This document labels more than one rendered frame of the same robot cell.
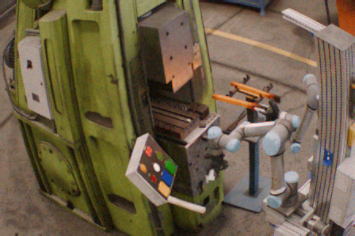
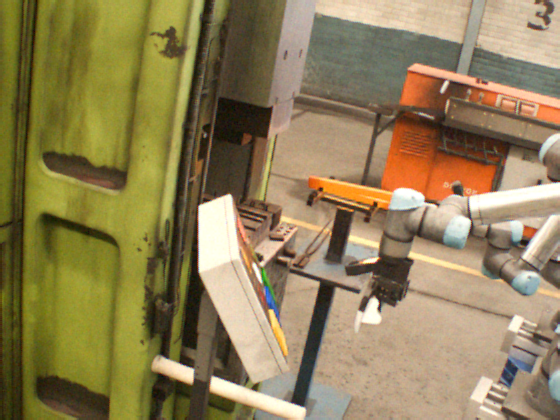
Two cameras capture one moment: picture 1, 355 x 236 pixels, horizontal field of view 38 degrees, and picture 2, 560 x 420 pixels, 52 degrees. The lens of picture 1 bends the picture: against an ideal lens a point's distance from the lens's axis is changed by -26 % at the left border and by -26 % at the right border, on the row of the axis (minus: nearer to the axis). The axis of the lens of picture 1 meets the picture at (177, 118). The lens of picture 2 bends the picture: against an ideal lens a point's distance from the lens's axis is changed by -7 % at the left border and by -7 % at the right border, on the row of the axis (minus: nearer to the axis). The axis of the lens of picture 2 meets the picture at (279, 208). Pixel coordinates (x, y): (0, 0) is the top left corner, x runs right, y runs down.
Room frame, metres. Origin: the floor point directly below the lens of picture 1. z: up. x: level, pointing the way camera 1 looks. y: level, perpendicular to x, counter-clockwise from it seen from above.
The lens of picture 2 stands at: (1.81, 0.66, 1.67)
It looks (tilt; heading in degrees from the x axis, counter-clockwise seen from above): 20 degrees down; 334
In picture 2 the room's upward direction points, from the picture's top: 11 degrees clockwise
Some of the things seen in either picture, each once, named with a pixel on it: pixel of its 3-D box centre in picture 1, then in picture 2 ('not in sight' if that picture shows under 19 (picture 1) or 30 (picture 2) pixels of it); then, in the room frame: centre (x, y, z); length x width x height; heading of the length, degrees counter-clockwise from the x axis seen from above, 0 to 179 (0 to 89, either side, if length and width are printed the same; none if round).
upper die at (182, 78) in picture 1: (154, 70); (215, 102); (3.53, 0.09, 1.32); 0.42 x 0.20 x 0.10; 50
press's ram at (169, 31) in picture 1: (154, 36); (234, 20); (3.56, 0.07, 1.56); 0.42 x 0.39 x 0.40; 50
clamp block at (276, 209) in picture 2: (198, 110); (260, 213); (3.57, -0.14, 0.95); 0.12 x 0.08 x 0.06; 50
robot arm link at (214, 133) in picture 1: (215, 138); (405, 214); (2.88, -0.18, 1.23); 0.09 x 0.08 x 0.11; 43
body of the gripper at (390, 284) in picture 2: (218, 160); (389, 276); (2.88, -0.19, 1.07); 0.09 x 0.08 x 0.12; 35
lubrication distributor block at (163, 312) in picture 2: not in sight; (162, 316); (3.19, 0.27, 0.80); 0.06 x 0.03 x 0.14; 140
